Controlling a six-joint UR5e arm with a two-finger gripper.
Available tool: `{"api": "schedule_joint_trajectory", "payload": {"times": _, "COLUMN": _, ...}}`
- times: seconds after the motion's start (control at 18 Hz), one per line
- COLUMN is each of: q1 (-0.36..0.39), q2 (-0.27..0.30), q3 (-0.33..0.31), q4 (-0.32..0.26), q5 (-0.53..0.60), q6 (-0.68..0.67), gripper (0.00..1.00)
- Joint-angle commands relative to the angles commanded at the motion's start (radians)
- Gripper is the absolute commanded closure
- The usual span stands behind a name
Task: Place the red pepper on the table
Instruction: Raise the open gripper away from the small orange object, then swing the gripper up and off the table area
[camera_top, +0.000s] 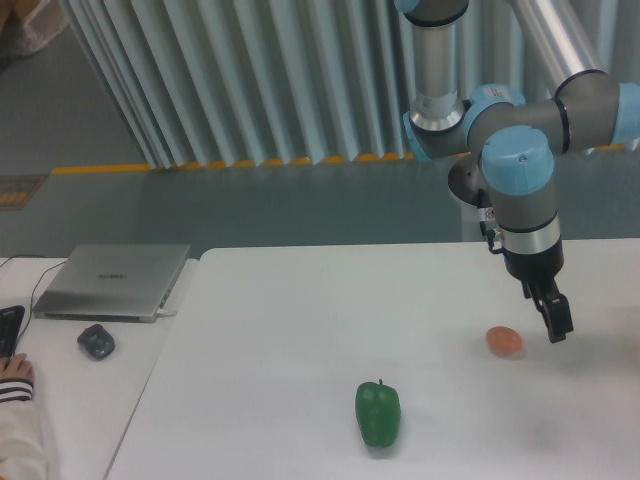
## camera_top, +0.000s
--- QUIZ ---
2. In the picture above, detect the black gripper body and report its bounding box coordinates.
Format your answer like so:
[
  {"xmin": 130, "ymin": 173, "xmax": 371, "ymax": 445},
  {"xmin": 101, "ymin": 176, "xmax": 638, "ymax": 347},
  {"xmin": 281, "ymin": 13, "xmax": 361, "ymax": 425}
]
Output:
[{"xmin": 503, "ymin": 240, "xmax": 564, "ymax": 296}]

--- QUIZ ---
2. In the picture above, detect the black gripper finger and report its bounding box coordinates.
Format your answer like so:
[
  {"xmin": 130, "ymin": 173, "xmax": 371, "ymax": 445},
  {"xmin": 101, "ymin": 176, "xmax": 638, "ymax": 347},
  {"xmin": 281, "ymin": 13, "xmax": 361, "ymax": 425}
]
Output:
[
  {"xmin": 544, "ymin": 294, "xmax": 573, "ymax": 344},
  {"xmin": 530, "ymin": 292, "xmax": 547, "ymax": 320}
]

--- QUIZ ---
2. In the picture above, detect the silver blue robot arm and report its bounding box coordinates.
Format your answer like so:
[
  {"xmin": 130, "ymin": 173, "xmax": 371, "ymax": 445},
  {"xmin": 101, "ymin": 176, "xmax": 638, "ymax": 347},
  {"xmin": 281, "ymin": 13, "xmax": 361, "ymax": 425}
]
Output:
[{"xmin": 396, "ymin": 1, "xmax": 639, "ymax": 343}]

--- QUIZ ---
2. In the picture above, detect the white sleeved forearm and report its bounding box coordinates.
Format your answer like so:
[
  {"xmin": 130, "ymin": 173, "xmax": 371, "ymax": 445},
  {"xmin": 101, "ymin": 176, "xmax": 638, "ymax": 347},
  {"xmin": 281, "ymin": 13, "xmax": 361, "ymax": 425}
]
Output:
[{"xmin": 1, "ymin": 378, "xmax": 48, "ymax": 479}]

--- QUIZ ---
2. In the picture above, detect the green bell pepper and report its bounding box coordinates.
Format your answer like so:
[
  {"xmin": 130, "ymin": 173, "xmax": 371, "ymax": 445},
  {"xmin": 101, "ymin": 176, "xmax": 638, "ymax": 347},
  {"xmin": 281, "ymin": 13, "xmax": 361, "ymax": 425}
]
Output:
[{"xmin": 354, "ymin": 379, "xmax": 402, "ymax": 448}]

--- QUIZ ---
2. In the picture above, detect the person's hand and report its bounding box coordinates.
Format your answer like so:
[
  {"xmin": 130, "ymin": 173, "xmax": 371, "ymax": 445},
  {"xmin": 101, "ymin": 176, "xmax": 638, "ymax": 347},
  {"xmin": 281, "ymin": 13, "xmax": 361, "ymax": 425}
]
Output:
[{"xmin": 0, "ymin": 353, "xmax": 35, "ymax": 384}]

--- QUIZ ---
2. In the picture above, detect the brown egg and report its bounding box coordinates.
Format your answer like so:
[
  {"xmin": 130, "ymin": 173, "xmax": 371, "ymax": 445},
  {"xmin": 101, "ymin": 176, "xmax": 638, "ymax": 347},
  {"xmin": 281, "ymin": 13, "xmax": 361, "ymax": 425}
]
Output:
[{"xmin": 485, "ymin": 326, "xmax": 523, "ymax": 357}]

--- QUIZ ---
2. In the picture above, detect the white folding partition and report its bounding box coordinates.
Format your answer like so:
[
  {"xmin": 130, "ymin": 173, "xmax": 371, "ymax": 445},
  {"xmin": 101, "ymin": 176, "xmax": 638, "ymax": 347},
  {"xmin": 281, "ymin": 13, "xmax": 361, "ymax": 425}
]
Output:
[{"xmin": 62, "ymin": 1, "xmax": 639, "ymax": 169}]

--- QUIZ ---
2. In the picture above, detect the silver closed laptop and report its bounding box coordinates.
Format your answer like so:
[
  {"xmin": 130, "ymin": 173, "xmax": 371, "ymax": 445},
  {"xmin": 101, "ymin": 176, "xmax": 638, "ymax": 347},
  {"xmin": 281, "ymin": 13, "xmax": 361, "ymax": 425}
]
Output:
[{"xmin": 34, "ymin": 244, "xmax": 190, "ymax": 323}]

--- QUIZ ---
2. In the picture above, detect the black keyboard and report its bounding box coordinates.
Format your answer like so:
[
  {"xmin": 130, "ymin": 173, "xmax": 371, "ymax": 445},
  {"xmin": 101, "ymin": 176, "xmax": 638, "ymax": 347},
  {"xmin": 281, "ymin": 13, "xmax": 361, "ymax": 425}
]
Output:
[{"xmin": 0, "ymin": 305, "xmax": 25, "ymax": 358}]

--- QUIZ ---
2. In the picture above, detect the brown cardboard box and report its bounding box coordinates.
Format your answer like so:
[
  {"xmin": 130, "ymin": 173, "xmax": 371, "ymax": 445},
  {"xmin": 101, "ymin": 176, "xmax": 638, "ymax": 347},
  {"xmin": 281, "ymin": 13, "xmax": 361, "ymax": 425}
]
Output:
[{"xmin": 1, "ymin": 0, "xmax": 68, "ymax": 60}]

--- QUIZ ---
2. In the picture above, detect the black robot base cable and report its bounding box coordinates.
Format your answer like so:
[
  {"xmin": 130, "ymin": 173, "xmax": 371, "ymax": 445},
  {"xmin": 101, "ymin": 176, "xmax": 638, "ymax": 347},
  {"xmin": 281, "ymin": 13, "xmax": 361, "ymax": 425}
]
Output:
[{"xmin": 477, "ymin": 187, "xmax": 494, "ymax": 244}]

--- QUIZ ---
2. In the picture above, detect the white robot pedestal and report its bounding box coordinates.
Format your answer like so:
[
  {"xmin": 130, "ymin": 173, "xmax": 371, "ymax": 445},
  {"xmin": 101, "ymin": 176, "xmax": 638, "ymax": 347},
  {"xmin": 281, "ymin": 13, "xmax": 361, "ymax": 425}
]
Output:
[{"xmin": 447, "ymin": 156, "xmax": 497, "ymax": 242}]

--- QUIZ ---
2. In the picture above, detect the black laptop cable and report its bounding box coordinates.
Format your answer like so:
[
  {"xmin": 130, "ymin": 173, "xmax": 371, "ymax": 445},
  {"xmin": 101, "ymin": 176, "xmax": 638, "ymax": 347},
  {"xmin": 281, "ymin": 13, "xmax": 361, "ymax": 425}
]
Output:
[{"xmin": 0, "ymin": 256, "xmax": 69, "ymax": 355}]

